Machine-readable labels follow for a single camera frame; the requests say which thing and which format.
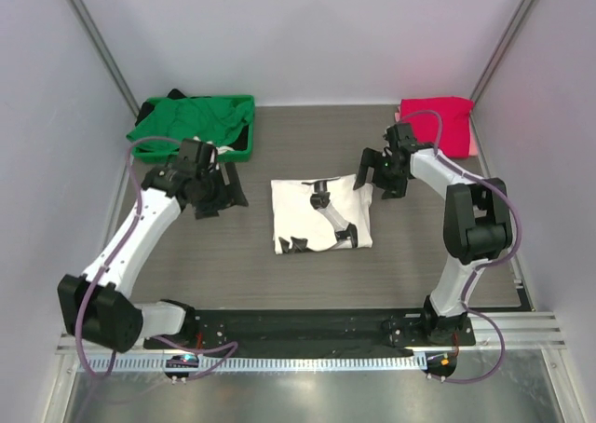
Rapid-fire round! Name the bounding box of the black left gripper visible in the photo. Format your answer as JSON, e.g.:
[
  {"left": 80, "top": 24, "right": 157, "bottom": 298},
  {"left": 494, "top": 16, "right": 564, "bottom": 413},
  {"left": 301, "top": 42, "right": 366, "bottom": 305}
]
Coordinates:
[{"left": 194, "top": 160, "right": 248, "bottom": 218}]

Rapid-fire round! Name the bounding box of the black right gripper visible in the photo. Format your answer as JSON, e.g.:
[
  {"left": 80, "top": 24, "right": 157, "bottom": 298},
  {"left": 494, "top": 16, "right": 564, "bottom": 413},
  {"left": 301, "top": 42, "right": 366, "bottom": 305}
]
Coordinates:
[{"left": 353, "top": 147, "right": 407, "bottom": 199}]

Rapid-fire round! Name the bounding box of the white t shirt with print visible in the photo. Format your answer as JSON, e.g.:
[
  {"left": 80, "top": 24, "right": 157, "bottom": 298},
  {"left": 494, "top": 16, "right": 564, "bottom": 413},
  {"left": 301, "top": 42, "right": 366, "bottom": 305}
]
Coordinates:
[{"left": 270, "top": 174, "right": 373, "bottom": 255}]

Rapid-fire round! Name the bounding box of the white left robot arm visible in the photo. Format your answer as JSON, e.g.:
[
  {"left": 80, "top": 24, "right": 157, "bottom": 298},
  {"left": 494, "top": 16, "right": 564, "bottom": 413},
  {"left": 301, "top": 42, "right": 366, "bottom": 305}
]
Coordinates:
[{"left": 58, "top": 138, "right": 248, "bottom": 353}]

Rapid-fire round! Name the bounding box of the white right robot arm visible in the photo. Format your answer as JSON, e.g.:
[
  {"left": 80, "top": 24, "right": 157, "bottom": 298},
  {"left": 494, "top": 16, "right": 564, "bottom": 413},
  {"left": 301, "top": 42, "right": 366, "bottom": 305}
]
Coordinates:
[{"left": 354, "top": 123, "right": 513, "bottom": 345}]

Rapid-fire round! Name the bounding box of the white t shirt in bin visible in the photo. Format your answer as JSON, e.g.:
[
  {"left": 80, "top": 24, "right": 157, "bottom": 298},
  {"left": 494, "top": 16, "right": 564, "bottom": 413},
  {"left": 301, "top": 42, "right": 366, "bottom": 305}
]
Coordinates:
[{"left": 206, "top": 142, "right": 235, "bottom": 155}]

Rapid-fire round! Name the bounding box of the green plastic bin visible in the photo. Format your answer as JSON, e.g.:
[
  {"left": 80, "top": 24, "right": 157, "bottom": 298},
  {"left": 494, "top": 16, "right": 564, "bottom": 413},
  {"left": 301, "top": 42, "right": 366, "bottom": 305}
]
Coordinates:
[{"left": 131, "top": 94, "right": 256, "bottom": 165}]

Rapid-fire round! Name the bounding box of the green t shirt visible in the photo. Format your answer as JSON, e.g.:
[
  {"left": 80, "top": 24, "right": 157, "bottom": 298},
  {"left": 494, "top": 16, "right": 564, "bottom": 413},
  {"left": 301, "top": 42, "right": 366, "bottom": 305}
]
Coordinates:
[{"left": 126, "top": 97, "right": 255, "bottom": 153}]

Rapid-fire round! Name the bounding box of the red folded t shirt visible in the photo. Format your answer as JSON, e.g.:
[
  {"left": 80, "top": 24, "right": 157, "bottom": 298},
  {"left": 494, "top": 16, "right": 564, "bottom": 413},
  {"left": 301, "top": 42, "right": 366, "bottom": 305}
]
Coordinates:
[{"left": 399, "top": 97, "right": 474, "bottom": 159}]

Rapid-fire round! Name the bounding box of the pink folded t shirt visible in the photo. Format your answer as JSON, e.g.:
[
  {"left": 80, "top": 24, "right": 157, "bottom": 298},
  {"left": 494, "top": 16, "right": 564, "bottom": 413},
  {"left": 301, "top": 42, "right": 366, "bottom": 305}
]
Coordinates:
[{"left": 394, "top": 107, "right": 479, "bottom": 157}]

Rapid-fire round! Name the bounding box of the black t shirt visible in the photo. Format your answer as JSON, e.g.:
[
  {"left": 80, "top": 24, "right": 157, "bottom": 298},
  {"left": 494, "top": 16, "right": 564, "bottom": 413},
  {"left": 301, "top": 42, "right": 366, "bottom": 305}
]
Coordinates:
[{"left": 135, "top": 89, "right": 186, "bottom": 126}]

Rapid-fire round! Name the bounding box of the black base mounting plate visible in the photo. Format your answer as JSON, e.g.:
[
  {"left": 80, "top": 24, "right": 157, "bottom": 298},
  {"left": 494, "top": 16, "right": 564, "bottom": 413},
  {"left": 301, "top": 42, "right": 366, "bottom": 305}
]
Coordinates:
[{"left": 168, "top": 308, "right": 476, "bottom": 360}]

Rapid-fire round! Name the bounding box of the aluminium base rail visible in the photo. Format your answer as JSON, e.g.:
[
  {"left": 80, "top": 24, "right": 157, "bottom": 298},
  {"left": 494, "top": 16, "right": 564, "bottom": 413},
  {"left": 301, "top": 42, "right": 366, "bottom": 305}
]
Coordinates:
[{"left": 54, "top": 311, "right": 566, "bottom": 356}]

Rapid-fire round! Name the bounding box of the white slotted cable duct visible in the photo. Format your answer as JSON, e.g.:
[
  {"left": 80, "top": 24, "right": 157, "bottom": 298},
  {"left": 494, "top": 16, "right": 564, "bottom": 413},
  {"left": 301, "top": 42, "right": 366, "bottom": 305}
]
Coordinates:
[{"left": 78, "top": 353, "right": 427, "bottom": 374}]

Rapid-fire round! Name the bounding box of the right aluminium corner post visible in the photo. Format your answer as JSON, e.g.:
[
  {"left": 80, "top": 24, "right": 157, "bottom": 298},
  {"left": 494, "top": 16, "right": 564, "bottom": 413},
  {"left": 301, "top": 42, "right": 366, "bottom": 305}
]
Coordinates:
[{"left": 470, "top": 0, "right": 539, "bottom": 104}]

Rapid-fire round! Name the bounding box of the aluminium corner post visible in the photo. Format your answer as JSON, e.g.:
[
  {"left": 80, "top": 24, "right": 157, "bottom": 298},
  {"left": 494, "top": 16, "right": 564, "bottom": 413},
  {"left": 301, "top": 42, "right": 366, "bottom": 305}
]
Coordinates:
[
  {"left": 66, "top": 0, "right": 140, "bottom": 115},
  {"left": 470, "top": 0, "right": 539, "bottom": 104}
]

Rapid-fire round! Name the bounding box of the left aluminium corner post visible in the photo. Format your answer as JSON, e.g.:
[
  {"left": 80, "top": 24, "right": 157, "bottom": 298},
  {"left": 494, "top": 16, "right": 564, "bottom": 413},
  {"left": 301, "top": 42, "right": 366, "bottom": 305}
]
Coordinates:
[{"left": 66, "top": 0, "right": 140, "bottom": 115}]

